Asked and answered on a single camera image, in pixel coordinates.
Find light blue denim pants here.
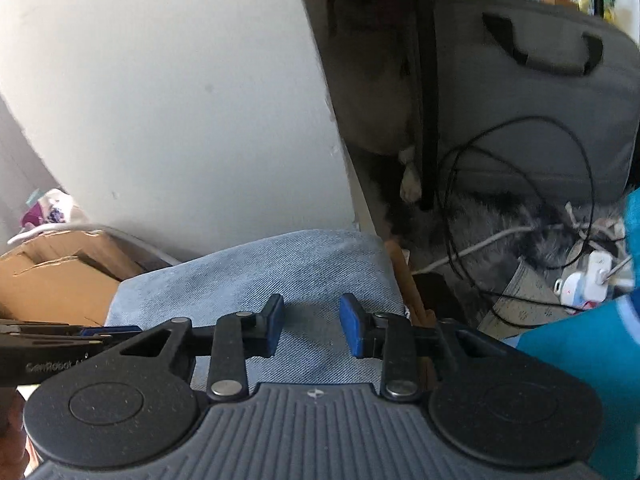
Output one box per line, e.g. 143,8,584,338
105,229,406,393

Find brown cardboard sheet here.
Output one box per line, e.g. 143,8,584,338
0,230,151,328

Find grey fluffy rug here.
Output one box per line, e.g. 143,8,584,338
395,190,628,301

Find grey cat with white paws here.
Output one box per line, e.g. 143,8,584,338
327,0,426,204

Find pink plastic bag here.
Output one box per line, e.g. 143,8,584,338
20,187,78,232

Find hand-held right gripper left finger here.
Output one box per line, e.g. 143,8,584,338
120,294,286,402

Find patterned grey paper sheet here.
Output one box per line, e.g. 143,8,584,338
477,256,576,332

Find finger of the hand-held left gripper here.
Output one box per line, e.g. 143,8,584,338
70,324,143,344

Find black cable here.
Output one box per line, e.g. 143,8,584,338
439,116,600,313

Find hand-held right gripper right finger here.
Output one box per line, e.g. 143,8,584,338
340,292,511,402

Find grey laptop bag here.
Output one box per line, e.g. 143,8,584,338
432,0,640,206

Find white cable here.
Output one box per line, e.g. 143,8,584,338
412,225,538,275

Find white power strip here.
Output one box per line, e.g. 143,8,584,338
554,250,617,308

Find blue printed blanket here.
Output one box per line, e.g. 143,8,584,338
500,192,640,480

